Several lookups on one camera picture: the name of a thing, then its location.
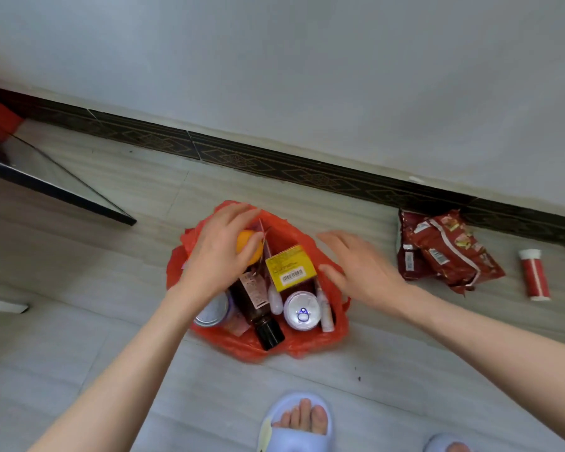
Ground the person's left forearm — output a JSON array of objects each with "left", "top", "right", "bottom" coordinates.
[{"left": 28, "top": 284, "right": 208, "bottom": 452}]

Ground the person's right hand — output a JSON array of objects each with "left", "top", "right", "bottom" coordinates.
[{"left": 316, "top": 230, "right": 413, "bottom": 318}]

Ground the red snack bag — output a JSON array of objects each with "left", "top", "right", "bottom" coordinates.
[{"left": 396, "top": 209, "right": 506, "bottom": 295}]

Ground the yellow egg shaped capsule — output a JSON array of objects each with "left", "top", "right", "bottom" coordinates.
[{"left": 236, "top": 229, "right": 266, "bottom": 267}]

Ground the person's right forearm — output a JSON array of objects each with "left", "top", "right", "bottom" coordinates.
[{"left": 395, "top": 286, "right": 565, "bottom": 450}]

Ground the black leaning board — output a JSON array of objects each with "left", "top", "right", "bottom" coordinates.
[{"left": 0, "top": 134, "right": 137, "bottom": 227}]

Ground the white box yellow edge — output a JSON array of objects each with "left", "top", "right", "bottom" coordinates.
[{"left": 265, "top": 244, "right": 318, "bottom": 293}]

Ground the person's left hand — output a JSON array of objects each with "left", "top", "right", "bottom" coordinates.
[{"left": 176, "top": 202, "right": 266, "bottom": 302}]

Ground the lavender slipper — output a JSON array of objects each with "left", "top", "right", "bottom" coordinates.
[
  {"left": 423, "top": 433, "right": 471, "bottom": 452},
  {"left": 256, "top": 392, "right": 334, "bottom": 452}
]

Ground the small red bottle white cap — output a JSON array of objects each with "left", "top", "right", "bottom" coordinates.
[{"left": 519, "top": 249, "right": 552, "bottom": 302}]

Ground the lavender right slipper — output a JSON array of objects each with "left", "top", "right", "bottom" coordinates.
[{"left": 423, "top": 433, "right": 471, "bottom": 452}]

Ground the blue white can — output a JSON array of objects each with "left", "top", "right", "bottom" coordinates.
[{"left": 193, "top": 292, "right": 234, "bottom": 329}]

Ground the red plastic bag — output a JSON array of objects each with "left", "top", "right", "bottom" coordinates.
[{"left": 165, "top": 200, "right": 352, "bottom": 363}]

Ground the brown bottle black cap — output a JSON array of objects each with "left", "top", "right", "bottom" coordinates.
[{"left": 229, "top": 270, "right": 286, "bottom": 352}]

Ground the lavender left slipper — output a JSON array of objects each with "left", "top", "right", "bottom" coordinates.
[{"left": 256, "top": 392, "right": 334, "bottom": 452}]

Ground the lavender drink can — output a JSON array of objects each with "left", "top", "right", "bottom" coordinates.
[{"left": 283, "top": 291, "right": 322, "bottom": 333}]

